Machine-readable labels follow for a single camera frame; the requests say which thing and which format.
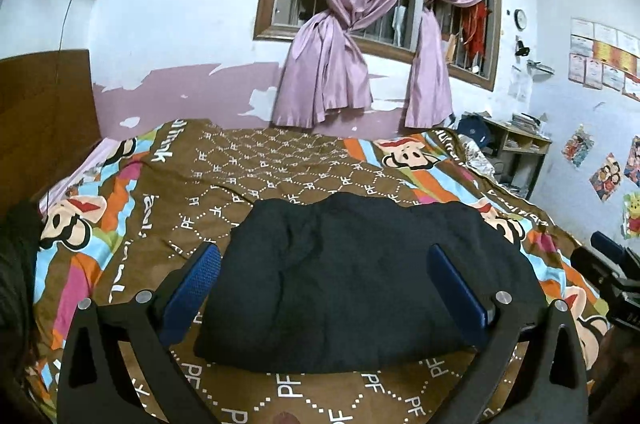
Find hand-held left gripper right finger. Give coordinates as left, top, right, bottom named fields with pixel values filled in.
left=427, top=244, right=591, bottom=424

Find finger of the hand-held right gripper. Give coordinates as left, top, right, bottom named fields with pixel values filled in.
left=570, top=246, right=623, bottom=300
left=590, top=231, right=640, bottom=277

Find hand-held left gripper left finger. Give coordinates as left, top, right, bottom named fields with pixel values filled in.
left=56, top=241, right=223, bottom=424

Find black garment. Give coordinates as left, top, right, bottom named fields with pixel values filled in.
left=194, top=193, right=546, bottom=375

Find wooden shelf unit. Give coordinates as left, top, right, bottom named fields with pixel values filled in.
left=480, top=116, right=553, bottom=200

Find crinkled silver cloth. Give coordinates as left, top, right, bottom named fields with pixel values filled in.
left=462, top=139, right=501, bottom=177

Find stack of books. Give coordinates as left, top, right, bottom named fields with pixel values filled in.
left=510, top=111, right=551, bottom=137

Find pink bed sheet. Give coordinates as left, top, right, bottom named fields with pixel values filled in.
left=40, top=138, right=132, bottom=206

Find brown cartoon printed blanket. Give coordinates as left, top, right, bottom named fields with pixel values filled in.
left=25, top=119, right=613, bottom=424

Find dark cloth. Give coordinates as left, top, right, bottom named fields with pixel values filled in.
left=0, top=199, right=46, bottom=405

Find wooden headboard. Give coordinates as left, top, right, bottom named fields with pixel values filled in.
left=0, top=49, right=103, bottom=215

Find purple curtain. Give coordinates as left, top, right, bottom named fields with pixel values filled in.
left=404, top=0, right=503, bottom=129
left=270, top=0, right=426, bottom=129

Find red hanging cloth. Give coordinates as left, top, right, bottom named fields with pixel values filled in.
left=460, top=1, right=488, bottom=60

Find white hanging garment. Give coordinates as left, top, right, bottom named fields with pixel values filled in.
left=392, top=4, right=407, bottom=45

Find cartoon wall sticker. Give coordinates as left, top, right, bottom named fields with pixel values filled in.
left=589, top=153, right=623, bottom=203
left=621, top=190, right=640, bottom=240
left=561, top=124, right=596, bottom=169
left=622, top=136, right=640, bottom=185

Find white wall papers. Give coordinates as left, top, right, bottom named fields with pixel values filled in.
left=509, top=65, right=532, bottom=102

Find row of wall certificates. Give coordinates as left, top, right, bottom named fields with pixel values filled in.
left=567, top=18, right=640, bottom=100

